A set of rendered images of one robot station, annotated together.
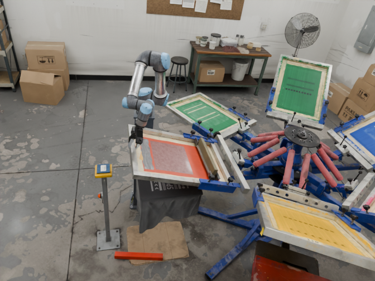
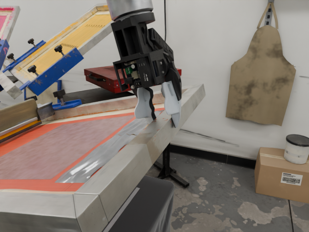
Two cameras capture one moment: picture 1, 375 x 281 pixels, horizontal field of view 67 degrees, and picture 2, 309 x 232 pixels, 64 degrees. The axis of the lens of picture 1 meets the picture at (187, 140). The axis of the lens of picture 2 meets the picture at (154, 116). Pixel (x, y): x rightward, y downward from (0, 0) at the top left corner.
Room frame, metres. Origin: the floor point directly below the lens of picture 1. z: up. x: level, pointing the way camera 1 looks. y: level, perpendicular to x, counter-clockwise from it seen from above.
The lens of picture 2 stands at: (1.95, 0.67, 1.45)
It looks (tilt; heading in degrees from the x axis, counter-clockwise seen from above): 21 degrees down; 221
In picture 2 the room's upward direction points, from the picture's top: straight up
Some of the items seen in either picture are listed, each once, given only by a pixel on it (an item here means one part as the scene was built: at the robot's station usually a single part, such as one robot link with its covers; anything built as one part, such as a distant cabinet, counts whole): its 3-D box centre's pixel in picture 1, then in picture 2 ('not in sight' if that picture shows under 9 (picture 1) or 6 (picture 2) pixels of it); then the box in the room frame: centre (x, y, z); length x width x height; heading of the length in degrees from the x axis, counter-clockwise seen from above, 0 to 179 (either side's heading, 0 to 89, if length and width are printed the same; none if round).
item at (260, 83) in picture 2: not in sight; (262, 66); (-0.34, -0.03, 1.06); 0.53 x 0.07 x 1.05; 108
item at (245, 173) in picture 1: (223, 177); not in sight; (1.83, -0.36, 0.89); 1.24 x 0.06 x 0.06; 108
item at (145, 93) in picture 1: (145, 96); not in sight; (2.19, 0.42, 1.37); 0.13 x 0.12 x 0.14; 88
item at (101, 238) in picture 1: (106, 208); not in sight; (1.63, 0.63, 0.48); 0.22 x 0.22 x 0.96; 18
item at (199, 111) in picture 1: (217, 113); not in sight; (2.62, -0.27, 1.05); 1.08 x 0.61 x 0.23; 48
